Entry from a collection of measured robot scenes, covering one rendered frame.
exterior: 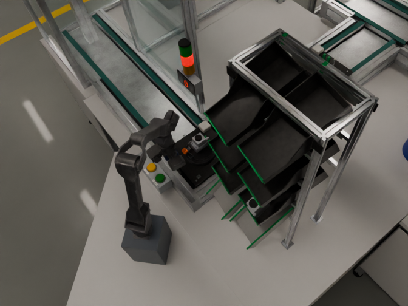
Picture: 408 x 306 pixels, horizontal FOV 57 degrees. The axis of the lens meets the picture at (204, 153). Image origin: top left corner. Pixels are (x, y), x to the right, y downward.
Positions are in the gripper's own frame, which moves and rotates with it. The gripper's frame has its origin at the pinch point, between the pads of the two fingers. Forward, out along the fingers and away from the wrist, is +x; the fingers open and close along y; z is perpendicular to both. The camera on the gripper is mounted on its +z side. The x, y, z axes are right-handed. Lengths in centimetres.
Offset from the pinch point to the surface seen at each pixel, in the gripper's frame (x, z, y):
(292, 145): -49, -23, 43
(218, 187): 5.4, -10.4, 21.1
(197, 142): -0.2, -12.8, 0.8
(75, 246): 109, 73, -35
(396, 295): 81, -73, 94
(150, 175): 12.3, 10.7, -3.0
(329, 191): -8, -41, 49
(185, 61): -24.8, -21.7, -20.2
